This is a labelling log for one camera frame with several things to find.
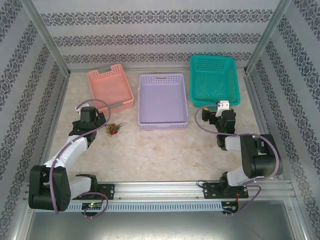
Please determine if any thin yellow-green striped cable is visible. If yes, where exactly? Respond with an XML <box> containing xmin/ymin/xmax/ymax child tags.
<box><xmin>104</xmin><ymin>122</ymin><xmax>124</xmax><ymax>136</ymax></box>

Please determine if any teal plastic basket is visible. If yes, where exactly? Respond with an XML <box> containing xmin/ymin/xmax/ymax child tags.
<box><xmin>189</xmin><ymin>54</ymin><xmax>241</xmax><ymax>108</ymax></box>

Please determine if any pink plastic basket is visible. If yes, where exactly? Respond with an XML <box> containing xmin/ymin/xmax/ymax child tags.
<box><xmin>87</xmin><ymin>63</ymin><xmax>136</xmax><ymax>117</ymax></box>

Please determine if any purple plastic basket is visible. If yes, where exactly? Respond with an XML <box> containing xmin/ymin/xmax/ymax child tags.
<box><xmin>138</xmin><ymin>73</ymin><xmax>189</xmax><ymax>131</ymax></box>

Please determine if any left small circuit board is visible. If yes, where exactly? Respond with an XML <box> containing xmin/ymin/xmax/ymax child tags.
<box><xmin>81</xmin><ymin>201</ymin><xmax>104</xmax><ymax>210</ymax></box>

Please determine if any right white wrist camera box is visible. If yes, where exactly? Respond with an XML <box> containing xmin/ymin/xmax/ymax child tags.
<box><xmin>215</xmin><ymin>99</ymin><xmax>231</xmax><ymax>118</ymax></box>

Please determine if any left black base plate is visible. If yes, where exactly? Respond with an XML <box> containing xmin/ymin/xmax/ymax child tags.
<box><xmin>69</xmin><ymin>183</ymin><xmax>116</xmax><ymax>201</ymax></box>

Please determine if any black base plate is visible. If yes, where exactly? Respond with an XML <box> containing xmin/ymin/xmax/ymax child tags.
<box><xmin>201</xmin><ymin>181</ymin><xmax>250</xmax><ymax>200</ymax></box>
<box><xmin>69</xmin><ymin>183</ymin><xmax>116</xmax><ymax>201</ymax></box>

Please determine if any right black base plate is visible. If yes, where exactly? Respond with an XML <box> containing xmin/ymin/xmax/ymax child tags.
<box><xmin>201</xmin><ymin>181</ymin><xmax>250</xmax><ymax>200</ymax></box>

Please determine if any long aluminium mounting rail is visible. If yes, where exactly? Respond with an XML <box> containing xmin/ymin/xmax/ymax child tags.
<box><xmin>23</xmin><ymin>179</ymin><xmax>295</xmax><ymax>202</ymax></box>

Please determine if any aluminium frame post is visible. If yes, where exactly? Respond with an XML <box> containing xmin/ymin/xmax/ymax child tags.
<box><xmin>244</xmin><ymin>0</ymin><xmax>293</xmax><ymax>75</ymax></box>
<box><xmin>19</xmin><ymin>0</ymin><xmax>71</xmax><ymax>77</ymax></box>

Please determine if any slotted grey cable duct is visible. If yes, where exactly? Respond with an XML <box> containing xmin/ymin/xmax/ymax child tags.
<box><xmin>33</xmin><ymin>200</ymin><xmax>224</xmax><ymax>213</ymax></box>

